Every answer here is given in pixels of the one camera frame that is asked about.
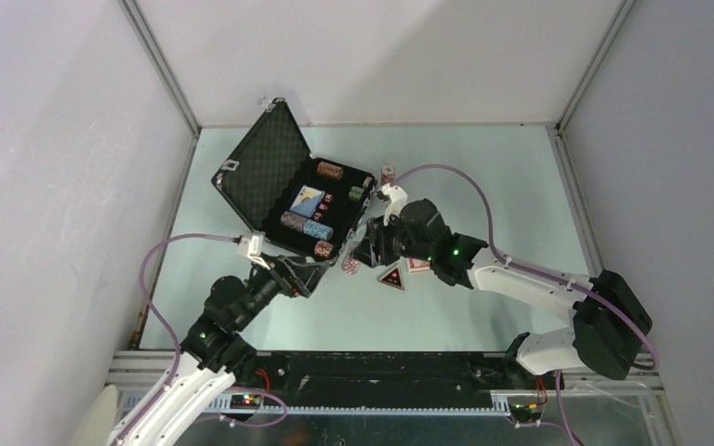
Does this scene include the blue playing card deck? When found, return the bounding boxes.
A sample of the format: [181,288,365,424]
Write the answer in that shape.
[289,185,324,217]

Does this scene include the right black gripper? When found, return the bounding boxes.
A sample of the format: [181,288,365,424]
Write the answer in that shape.
[350,210,434,269]

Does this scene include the red playing card deck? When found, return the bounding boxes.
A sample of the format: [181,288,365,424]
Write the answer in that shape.
[407,258,430,273]

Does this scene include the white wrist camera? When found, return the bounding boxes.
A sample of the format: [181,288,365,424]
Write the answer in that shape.
[236,232,271,270]
[377,183,408,226]

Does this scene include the green chip stack in case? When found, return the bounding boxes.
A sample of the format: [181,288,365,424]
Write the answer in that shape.
[348,186,364,202]

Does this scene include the red dice in case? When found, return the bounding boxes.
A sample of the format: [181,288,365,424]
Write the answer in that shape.
[311,193,334,221]

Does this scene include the light blue chip stack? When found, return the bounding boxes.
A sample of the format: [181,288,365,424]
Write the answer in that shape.
[302,219,333,242]

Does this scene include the red white chip stack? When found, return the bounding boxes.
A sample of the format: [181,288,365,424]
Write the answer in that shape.
[380,164,396,186]

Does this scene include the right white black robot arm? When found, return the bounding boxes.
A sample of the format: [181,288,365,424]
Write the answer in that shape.
[353,200,653,388]

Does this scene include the black triangular all-in button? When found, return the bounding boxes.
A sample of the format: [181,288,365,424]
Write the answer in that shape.
[377,263,405,291]

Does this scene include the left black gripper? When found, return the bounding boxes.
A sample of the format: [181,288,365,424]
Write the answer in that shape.
[233,251,328,329]

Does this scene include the black aluminium poker case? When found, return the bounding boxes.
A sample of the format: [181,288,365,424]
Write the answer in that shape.
[211,98,379,260]

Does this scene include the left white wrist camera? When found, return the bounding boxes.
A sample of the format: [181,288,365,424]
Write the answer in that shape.
[236,232,271,270]

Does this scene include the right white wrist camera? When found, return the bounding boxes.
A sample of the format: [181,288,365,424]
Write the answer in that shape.
[377,183,408,226]

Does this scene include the brown chip stack in case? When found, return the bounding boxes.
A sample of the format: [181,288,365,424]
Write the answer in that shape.
[315,162,344,181]

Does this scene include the purple chip stack in case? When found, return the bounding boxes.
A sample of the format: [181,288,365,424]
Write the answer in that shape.
[280,211,307,232]

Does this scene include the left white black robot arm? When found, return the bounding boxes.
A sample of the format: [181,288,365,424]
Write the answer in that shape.
[107,256,331,445]

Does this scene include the red chip stack in case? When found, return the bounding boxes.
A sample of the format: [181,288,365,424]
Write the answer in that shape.
[313,240,337,260]

